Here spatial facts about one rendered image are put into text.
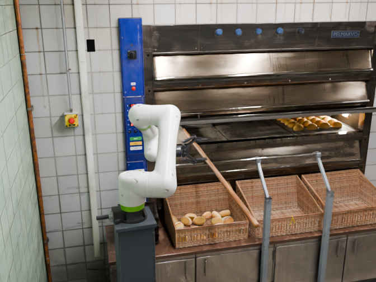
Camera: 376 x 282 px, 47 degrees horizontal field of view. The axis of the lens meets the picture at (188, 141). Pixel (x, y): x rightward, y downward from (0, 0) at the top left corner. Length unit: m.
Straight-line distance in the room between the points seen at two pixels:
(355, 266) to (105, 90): 2.37
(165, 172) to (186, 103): 1.23
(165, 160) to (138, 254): 0.50
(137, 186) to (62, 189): 1.37
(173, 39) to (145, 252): 1.60
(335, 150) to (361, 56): 0.80
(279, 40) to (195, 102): 0.80
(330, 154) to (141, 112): 2.04
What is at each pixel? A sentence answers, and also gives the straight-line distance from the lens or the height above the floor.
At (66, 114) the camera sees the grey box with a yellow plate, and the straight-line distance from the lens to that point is 3.18.
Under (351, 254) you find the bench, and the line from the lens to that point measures 3.76.
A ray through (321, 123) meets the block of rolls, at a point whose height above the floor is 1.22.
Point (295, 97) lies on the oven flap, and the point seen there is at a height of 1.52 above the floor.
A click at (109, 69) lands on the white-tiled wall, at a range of 3.19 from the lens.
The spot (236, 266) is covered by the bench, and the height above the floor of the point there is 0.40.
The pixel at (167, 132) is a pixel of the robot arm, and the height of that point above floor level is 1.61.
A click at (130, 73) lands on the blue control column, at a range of 3.18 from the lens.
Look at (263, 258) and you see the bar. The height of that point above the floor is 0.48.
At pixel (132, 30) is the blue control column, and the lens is 3.15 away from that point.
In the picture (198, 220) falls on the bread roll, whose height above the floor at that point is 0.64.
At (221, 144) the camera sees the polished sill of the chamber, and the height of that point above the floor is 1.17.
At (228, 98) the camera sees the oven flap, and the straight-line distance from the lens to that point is 3.41.
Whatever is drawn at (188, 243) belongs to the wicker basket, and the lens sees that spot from 3.20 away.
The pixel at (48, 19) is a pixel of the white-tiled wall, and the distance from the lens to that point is 3.17.
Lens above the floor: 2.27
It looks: 18 degrees down
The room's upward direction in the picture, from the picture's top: straight up
